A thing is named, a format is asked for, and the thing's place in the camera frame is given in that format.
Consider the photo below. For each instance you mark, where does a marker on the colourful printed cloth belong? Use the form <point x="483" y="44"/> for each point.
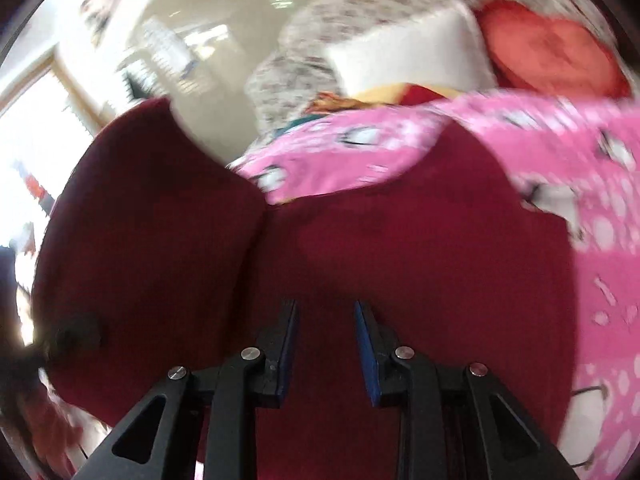
<point x="380" y="95"/>

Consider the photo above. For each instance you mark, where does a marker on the red heart cushion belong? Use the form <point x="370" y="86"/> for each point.
<point x="550" y="50"/>

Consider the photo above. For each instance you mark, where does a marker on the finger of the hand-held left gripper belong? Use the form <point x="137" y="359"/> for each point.
<point x="77" y="334"/>

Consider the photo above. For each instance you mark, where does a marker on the pink penguin print blanket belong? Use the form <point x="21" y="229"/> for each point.
<point x="575" y="125"/>

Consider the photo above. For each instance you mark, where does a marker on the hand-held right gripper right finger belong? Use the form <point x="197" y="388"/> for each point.
<point x="365" y="355"/>

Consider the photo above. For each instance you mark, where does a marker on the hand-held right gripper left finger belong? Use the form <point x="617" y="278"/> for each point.
<point x="287" y="350"/>

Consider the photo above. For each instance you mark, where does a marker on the dark red sweater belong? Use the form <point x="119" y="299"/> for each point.
<point x="425" y="240"/>

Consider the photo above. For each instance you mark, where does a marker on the floral quilt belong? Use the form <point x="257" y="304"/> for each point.
<point x="310" y="35"/>

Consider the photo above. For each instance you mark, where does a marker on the white pillow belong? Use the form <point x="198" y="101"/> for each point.
<point x="415" y="50"/>

